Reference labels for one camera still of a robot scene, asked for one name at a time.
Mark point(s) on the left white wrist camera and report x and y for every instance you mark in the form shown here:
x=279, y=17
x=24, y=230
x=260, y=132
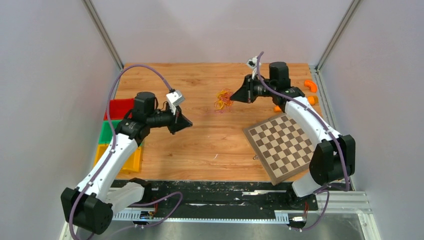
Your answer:
x=174, y=99

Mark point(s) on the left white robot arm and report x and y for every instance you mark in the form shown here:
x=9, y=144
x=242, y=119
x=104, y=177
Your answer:
x=90, y=205

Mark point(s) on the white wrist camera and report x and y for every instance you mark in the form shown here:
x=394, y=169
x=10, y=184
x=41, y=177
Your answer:
x=252, y=62
x=174, y=99

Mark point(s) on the green plastic bin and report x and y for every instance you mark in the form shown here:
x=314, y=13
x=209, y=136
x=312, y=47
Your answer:
x=106, y=135

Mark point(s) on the wooden chessboard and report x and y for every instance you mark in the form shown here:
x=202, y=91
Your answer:
x=282, y=147

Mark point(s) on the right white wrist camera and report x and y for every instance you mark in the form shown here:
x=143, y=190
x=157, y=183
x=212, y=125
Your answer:
x=252, y=62

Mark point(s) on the orange plastic carrot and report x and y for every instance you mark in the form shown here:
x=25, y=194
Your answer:
x=312, y=100

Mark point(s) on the yellow plastic bin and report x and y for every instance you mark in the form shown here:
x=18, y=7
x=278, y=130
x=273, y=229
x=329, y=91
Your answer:
x=132, y=164

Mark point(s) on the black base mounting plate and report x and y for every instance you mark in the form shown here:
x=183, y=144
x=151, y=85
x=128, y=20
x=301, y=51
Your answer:
x=227, y=199

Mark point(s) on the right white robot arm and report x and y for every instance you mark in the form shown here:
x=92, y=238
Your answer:
x=334, y=154

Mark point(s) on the red plastic bin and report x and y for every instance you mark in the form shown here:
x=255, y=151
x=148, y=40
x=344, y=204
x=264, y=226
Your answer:
x=118, y=108

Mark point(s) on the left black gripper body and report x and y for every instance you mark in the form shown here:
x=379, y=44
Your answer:
x=168, y=119

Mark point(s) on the orange curved pipe piece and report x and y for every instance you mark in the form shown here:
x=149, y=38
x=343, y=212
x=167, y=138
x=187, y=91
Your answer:
x=311, y=85

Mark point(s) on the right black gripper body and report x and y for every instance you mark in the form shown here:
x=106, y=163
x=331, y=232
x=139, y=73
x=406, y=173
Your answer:
x=252, y=88

